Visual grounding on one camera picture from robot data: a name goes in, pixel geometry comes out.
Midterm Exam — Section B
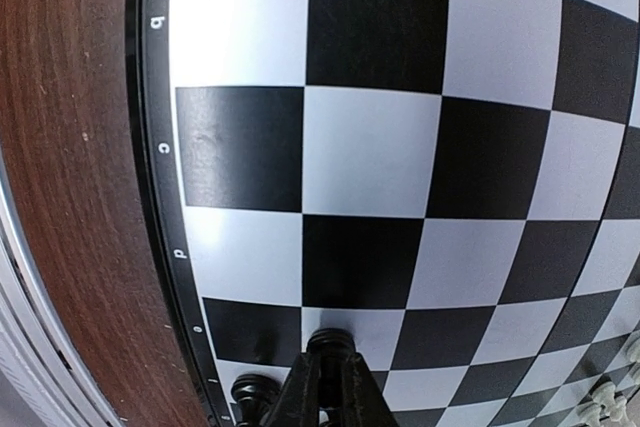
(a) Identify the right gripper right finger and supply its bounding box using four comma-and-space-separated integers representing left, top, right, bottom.
339, 353, 398, 427

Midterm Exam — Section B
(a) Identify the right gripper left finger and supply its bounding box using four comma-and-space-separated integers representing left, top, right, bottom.
264, 350, 323, 427

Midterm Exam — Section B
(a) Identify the black white chess board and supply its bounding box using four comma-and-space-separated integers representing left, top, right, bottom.
126, 0, 639, 426

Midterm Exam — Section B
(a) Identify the white pawn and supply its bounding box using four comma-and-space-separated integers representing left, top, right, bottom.
578, 382, 627, 426

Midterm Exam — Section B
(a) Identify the front aluminium rail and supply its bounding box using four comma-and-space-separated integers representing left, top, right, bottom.
1, 168, 124, 426

